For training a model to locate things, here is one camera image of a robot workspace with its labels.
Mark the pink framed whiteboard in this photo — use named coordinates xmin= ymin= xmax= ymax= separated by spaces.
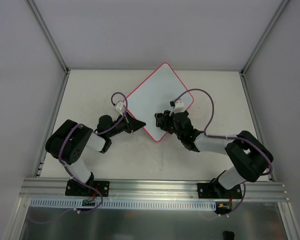
xmin=126 ymin=62 xmax=194 ymax=142

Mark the black whiteboard eraser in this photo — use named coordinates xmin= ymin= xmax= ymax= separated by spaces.
xmin=154 ymin=113 xmax=164 ymax=129

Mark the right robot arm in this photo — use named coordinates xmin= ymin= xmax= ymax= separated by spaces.
xmin=154 ymin=110 xmax=274 ymax=198

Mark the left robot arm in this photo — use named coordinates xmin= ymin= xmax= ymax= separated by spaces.
xmin=45 ymin=114 xmax=146 ymax=197

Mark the black object at bottom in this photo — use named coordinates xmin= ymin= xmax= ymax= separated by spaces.
xmin=223 ymin=231 xmax=235 ymax=240

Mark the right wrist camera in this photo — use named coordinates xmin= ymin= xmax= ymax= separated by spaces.
xmin=169 ymin=99 xmax=185 ymax=116

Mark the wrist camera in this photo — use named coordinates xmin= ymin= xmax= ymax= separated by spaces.
xmin=115 ymin=101 xmax=125 ymax=115
xmin=169 ymin=99 xmax=185 ymax=116

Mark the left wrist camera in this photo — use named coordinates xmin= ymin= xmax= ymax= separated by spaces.
xmin=115 ymin=101 xmax=125 ymax=115

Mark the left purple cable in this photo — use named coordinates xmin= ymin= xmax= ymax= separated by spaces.
xmin=57 ymin=92 xmax=129 ymax=215

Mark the aluminium front rail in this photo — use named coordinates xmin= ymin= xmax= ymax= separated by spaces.
xmin=19 ymin=177 xmax=290 ymax=203

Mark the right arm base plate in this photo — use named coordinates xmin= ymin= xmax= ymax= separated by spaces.
xmin=196 ymin=182 xmax=243 ymax=200

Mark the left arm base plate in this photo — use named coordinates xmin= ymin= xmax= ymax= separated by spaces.
xmin=65 ymin=179 xmax=110 ymax=197

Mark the white slotted cable duct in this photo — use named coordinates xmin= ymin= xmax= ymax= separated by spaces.
xmin=29 ymin=197 xmax=217 ymax=212

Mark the left aluminium frame post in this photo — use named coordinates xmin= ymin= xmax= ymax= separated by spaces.
xmin=25 ymin=0 xmax=69 ymax=74

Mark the aluminium frame post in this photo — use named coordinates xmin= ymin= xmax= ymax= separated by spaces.
xmin=240 ymin=0 xmax=290 ymax=76
xmin=25 ymin=0 xmax=69 ymax=74

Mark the right aluminium frame post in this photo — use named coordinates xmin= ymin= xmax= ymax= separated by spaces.
xmin=240 ymin=0 xmax=290 ymax=76

